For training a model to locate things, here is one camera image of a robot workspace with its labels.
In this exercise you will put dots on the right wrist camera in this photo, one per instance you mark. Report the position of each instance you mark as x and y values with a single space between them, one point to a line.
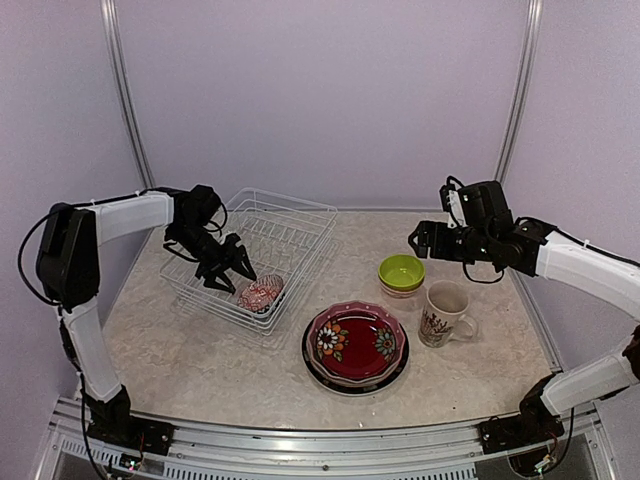
451 203

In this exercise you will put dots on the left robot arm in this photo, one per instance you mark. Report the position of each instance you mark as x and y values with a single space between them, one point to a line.
68 268

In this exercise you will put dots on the blue white patterned cup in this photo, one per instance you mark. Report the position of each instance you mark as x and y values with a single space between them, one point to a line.
260 295

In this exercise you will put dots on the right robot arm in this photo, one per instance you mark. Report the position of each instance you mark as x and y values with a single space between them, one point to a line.
481 228

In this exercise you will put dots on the lime green bowl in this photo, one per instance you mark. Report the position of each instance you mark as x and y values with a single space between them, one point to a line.
401 272

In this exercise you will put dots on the seashell print mug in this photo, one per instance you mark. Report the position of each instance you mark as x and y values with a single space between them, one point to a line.
445 315

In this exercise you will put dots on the aluminium corner post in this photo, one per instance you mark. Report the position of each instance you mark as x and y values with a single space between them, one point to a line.
115 49
522 84

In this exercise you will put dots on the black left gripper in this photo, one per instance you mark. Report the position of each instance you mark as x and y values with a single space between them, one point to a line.
224 262

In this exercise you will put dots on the black rimmed striped plate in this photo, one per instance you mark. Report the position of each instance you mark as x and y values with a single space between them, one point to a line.
357 387

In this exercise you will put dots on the aluminium front rail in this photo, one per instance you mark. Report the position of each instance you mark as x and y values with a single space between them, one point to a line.
201 450

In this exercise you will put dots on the right aluminium corner post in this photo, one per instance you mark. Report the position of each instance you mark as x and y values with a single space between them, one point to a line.
522 84

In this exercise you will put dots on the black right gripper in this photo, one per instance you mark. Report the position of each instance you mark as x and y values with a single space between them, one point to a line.
426 229

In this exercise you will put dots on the white wire dish rack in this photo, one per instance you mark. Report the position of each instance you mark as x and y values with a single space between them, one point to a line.
282 235

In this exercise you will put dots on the black wavy line bowl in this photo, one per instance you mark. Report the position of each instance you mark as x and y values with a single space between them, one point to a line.
354 345

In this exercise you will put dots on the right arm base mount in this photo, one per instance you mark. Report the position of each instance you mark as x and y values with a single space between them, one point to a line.
532 424

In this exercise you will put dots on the red white patterned bowl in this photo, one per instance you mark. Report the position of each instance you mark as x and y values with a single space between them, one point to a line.
399 294

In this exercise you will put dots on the pink dotted scalloped plate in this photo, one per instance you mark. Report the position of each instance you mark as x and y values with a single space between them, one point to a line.
320 320

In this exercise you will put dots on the left aluminium corner post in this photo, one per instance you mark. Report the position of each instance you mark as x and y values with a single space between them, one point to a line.
115 49

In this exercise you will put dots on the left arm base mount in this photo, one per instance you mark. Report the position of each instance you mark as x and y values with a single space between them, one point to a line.
112 422

